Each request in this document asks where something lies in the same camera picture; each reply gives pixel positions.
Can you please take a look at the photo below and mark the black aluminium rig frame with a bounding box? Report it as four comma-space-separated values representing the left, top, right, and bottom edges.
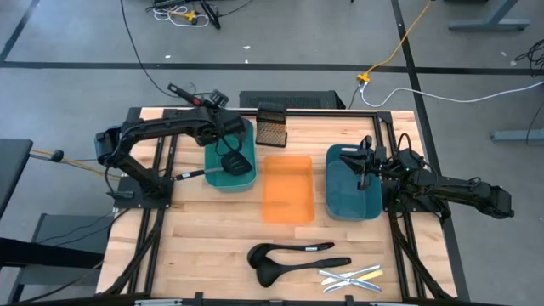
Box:
99, 105, 471, 306

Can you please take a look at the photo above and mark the grey platform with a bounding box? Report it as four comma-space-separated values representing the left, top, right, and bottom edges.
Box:
8, 212, 116, 305

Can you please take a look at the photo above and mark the plain black ladle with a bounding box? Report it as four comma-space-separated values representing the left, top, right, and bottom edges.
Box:
256, 256, 353, 289

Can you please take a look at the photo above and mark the orange cable with black knob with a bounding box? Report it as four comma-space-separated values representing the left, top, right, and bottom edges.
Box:
29, 148, 124, 182

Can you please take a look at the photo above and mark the orange translucent plastic bin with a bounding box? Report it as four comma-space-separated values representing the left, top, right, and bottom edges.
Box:
261, 155, 316, 225

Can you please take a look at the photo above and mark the dark teal plastic bin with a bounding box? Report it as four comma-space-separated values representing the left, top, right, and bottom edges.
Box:
325, 143, 383, 222

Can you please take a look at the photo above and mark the light teal plastic bin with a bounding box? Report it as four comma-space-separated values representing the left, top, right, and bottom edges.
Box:
203, 117, 259, 193

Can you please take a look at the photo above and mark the black computer case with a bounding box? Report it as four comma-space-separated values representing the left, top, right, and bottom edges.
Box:
239, 89, 347, 111

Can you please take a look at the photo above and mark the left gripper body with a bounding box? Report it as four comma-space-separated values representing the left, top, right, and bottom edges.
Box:
193, 105, 247, 148

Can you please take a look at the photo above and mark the white cable with yellow plug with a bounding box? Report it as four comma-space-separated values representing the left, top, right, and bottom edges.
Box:
151, 3, 212, 29

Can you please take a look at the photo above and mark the black bar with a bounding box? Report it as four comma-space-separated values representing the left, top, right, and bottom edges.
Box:
0, 236, 105, 269

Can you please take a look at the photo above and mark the white floor cable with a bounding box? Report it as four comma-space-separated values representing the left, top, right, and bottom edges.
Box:
360, 80, 544, 109

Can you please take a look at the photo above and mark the black spatula red-marked handle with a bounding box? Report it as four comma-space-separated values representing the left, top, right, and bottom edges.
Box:
167, 82, 213, 110

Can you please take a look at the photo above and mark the black slotted spatula steel shaft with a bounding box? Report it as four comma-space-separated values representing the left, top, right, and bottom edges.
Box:
175, 150, 255, 183

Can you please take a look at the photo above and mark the black cable bundle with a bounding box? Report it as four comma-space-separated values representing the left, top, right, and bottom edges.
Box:
513, 38, 544, 77

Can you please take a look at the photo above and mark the black floor cable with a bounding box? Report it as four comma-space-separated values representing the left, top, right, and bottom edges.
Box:
120, 0, 192, 99

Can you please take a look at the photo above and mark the black ladle with white label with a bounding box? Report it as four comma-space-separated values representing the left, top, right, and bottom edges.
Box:
246, 241, 336, 269

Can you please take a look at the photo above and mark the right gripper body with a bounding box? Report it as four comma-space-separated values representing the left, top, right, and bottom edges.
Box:
359, 134, 388, 191

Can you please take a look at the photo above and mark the yellow extension cable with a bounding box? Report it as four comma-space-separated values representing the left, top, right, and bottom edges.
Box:
356, 0, 434, 84

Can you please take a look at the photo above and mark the grey desk foot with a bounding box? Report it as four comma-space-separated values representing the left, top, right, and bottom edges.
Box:
448, 0, 531, 31
490, 129, 544, 144

